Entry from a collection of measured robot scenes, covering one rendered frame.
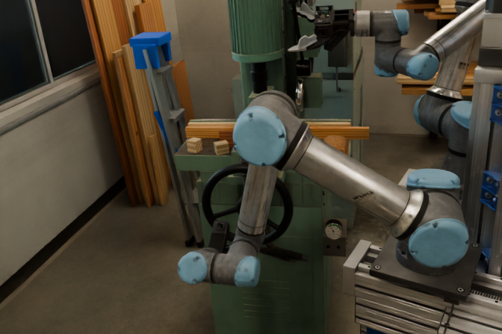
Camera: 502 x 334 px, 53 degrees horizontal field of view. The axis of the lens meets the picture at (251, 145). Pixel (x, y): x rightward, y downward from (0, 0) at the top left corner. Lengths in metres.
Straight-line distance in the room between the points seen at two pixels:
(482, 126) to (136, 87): 2.19
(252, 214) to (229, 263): 0.14
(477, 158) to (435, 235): 0.38
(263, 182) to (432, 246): 0.42
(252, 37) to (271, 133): 0.69
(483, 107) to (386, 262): 0.45
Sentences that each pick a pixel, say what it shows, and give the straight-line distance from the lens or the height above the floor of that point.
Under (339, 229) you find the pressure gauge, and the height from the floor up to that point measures 0.67.
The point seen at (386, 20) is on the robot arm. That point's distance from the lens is 1.54.
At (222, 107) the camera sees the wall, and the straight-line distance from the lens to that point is 4.43.
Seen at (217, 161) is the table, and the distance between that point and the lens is 1.72.
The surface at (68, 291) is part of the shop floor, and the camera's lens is 2.79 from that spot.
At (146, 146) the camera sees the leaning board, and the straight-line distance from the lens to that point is 3.19.
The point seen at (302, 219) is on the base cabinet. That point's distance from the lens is 1.77.
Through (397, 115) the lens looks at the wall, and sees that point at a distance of 4.17.
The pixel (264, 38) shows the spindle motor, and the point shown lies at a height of 1.28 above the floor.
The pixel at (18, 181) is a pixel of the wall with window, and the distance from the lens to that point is 2.80.
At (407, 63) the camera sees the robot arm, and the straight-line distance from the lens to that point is 1.47.
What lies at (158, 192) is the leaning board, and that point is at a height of 0.10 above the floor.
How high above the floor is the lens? 1.59
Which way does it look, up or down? 23 degrees down
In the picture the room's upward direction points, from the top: 4 degrees counter-clockwise
